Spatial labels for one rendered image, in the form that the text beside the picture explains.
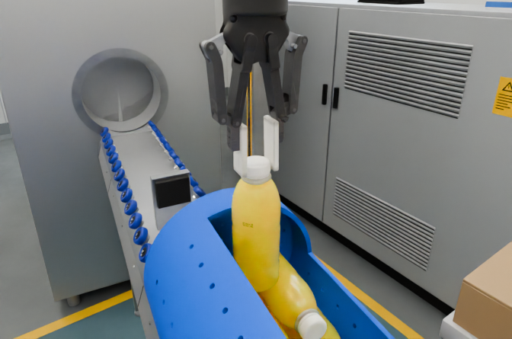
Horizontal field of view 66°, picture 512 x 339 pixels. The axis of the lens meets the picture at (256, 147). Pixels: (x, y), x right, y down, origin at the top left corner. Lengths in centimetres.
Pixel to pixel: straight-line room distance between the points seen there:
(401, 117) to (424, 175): 30
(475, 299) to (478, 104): 116
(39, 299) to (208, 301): 205
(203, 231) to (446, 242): 165
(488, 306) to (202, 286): 46
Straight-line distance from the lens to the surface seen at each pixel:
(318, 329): 61
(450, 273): 216
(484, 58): 180
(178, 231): 61
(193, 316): 51
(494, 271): 80
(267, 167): 51
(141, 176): 142
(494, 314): 77
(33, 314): 243
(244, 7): 44
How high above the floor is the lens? 154
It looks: 23 degrees down
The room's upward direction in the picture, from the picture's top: straight up
